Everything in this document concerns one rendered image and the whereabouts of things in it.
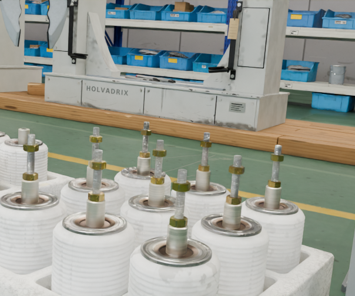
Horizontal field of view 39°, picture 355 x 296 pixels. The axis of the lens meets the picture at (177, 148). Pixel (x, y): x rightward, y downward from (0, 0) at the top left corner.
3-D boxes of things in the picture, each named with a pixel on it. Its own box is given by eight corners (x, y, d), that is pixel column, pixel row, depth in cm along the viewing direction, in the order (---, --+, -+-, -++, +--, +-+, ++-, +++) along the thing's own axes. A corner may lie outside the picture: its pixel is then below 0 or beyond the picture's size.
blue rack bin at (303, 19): (288, 29, 561) (291, 10, 557) (324, 31, 544) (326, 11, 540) (276, 26, 517) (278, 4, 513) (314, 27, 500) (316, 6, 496)
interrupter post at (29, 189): (42, 202, 68) (42, 178, 67) (34, 207, 65) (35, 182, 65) (24, 199, 68) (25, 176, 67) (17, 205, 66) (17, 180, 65)
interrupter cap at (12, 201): (67, 198, 70) (67, 194, 70) (46, 215, 62) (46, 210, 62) (14, 192, 71) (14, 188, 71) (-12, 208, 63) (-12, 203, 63)
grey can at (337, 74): (329, 83, 524) (331, 64, 521) (345, 84, 517) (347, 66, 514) (326, 83, 511) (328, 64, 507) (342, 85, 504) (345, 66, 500)
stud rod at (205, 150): (201, 181, 78) (205, 133, 77) (198, 180, 79) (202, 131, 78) (207, 181, 79) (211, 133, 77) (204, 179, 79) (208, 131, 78)
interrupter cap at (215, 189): (193, 199, 74) (193, 195, 74) (168, 185, 80) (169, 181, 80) (235, 195, 78) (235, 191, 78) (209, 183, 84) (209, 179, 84)
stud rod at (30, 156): (34, 189, 67) (35, 133, 65) (33, 192, 66) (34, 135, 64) (26, 189, 67) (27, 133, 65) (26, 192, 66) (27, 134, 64)
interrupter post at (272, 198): (260, 208, 72) (262, 186, 72) (267, 205, 74) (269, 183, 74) (275, 212, 71) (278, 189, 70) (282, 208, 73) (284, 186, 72)
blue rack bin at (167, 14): (178, 24, 619) (180, 6, 615) (207, 25, 602) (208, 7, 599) (158, 20, 575) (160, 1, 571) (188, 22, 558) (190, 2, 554)
